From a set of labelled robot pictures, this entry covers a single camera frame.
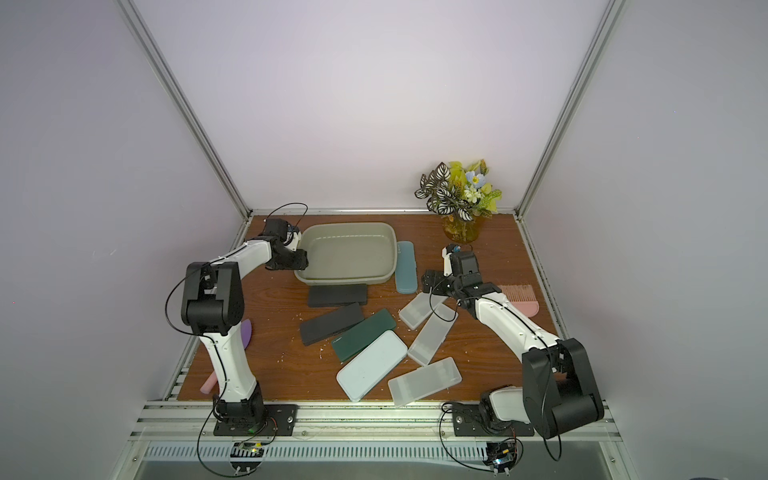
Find left electronics board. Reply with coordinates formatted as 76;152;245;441
229;442;265;476

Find purple pink spatula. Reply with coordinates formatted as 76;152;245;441
200;319;252;394

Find teal blue pencil case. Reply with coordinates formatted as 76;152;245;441
395;241;419;294

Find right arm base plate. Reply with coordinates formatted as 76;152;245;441
445;402;535;437

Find pink comb brush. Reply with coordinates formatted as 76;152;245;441
500;284;540;318

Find dark grey pencil case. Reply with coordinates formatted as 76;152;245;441
299;303;365;346
307;284;368;308

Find translucent white pencil case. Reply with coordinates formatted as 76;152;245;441
407;304;458;366
398;292;447;330
388;357;462;407

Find electronics board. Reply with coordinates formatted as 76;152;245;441
229;442;265;476
483;439;521;476

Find dark green pencil case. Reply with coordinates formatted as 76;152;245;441
331;309;396;363

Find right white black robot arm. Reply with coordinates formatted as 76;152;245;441
422;244;604;440

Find grey-green plastic storage box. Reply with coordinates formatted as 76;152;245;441
294;222;398;285

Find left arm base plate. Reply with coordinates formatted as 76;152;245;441
213;403;299;437

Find flower plant in glass vase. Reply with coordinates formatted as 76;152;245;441
414;159;503;244

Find aluminium front rail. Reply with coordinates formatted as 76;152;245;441
128;400;620;444

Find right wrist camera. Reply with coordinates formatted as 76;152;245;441
441;244;456;277

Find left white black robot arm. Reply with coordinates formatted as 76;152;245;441
181;218;309;426

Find translucent white pencil case front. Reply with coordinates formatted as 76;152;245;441
388;357;462;407

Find right electronics board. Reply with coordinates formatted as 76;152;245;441
483;439;521;476

